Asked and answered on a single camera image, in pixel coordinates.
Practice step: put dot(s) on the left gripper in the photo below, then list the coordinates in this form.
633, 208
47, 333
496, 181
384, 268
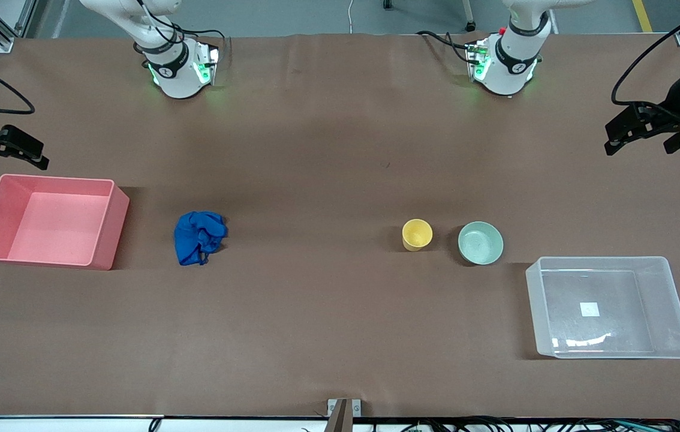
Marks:
671, 115

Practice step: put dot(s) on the pale green bowl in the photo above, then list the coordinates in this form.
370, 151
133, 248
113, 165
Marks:
480, 245

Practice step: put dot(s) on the blue glove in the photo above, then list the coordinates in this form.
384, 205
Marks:
196, 237

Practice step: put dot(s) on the yellow cup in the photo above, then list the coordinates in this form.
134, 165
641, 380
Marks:
417, 235

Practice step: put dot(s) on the pink plastic box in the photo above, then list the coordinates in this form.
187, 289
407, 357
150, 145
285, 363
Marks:
52, 222

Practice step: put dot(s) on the clear plastic box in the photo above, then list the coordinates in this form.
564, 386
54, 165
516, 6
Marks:
646, 336

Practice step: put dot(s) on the grey stand leg with caster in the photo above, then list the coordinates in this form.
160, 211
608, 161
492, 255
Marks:
468, 15

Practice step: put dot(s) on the brown table cover sheet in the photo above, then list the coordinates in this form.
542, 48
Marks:
328, 156

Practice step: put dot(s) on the small metal bracket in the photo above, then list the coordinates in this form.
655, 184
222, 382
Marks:
332, 407

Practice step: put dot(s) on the brown wooden post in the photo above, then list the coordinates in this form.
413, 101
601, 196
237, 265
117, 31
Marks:
340, 420

